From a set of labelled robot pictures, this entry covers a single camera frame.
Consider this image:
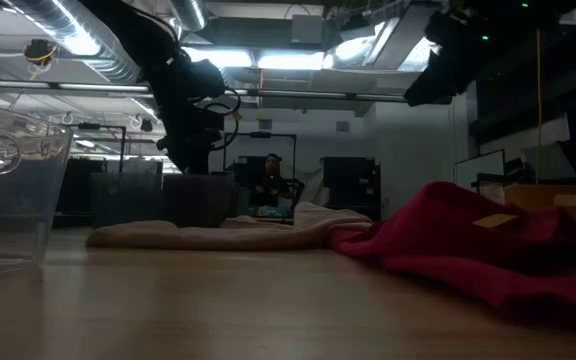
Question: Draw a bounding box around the person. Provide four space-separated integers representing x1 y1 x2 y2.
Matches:
255 153 294 209

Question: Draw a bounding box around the metal overhead rail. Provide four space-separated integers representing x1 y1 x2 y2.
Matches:
0 78 410 104

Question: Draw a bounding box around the white board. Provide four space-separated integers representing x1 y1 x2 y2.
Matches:
454 148 506 192

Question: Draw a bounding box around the beige cloth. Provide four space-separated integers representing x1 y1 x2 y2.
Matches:
85 201 375 252

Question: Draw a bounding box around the black rack cabinet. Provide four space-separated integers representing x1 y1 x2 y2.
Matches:
320 156 383 222

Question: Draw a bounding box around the red cloth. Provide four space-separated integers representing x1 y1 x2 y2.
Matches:
326 180 576 331

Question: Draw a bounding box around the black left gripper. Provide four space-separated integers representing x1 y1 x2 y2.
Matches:
157 106 226 176

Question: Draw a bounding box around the silver ventilation duct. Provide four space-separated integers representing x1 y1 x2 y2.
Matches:
10 0 143 85

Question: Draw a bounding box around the tan flat packet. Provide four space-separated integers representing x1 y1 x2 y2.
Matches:
472 213 522 230

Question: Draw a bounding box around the clear plastic bin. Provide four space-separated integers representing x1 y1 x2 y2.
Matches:
0 98 75 274

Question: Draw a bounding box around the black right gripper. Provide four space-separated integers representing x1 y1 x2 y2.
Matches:
404 13 470 106

